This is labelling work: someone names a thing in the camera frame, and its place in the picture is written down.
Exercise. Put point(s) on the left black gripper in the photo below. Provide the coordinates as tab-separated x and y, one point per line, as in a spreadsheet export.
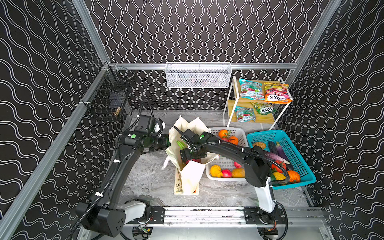
165	142

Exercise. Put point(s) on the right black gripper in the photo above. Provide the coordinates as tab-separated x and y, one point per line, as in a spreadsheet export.
186	154

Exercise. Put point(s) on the pink dragon fruit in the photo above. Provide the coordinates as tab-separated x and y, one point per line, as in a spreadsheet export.
182	146

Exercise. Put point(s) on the cream canvas grocery bag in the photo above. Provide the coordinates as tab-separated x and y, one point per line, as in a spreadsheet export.
188	172

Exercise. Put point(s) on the orange tangerine with leaves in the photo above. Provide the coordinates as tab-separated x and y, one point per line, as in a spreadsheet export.
224	134

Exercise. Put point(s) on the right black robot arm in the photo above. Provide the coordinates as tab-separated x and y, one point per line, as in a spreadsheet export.
255	162

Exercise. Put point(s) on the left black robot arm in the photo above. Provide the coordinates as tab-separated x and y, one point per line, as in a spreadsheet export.
102	213

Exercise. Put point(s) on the small green red snack bag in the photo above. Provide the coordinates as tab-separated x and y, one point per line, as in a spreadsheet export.
244	114

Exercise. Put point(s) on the green Fox's candy bag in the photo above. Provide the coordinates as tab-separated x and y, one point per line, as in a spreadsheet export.
264	108

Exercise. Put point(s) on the orange Fox's candy bag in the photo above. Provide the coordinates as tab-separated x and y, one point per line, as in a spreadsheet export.
277	93

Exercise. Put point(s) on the yellow bumpy lemon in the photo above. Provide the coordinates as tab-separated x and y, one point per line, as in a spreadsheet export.
216	171

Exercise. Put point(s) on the white plastic fruit basket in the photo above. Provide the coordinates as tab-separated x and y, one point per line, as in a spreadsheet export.
223	161

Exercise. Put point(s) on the red apple front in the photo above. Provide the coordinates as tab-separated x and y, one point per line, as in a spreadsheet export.
226	173

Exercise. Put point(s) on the yellow orange mango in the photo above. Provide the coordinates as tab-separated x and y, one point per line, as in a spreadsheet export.
238	173

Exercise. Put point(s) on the brown potato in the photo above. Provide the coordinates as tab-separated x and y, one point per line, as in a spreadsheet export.
260	144

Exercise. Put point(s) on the white wooden two-tier shelf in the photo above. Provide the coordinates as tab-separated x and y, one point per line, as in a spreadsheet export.
234	100

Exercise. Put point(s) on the dark green cucumber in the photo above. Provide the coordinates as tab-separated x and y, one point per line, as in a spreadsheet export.
273	148

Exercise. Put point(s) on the purple eggplant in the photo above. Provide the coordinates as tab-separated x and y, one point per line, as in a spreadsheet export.
281	153

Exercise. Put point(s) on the orange pumpkin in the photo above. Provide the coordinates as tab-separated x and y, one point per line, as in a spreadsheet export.
294	177

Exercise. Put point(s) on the teal plastic vegetable basket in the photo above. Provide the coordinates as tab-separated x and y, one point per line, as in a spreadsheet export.
294	157

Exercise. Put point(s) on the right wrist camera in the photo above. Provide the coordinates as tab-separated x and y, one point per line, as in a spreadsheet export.
189	136

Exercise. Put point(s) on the black wire wall basket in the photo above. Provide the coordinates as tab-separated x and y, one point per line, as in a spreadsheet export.
109	101

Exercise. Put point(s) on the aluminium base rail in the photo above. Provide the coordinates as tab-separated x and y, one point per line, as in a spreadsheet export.
230	217

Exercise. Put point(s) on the white wire wall basket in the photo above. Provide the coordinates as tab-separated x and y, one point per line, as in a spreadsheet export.
196	75

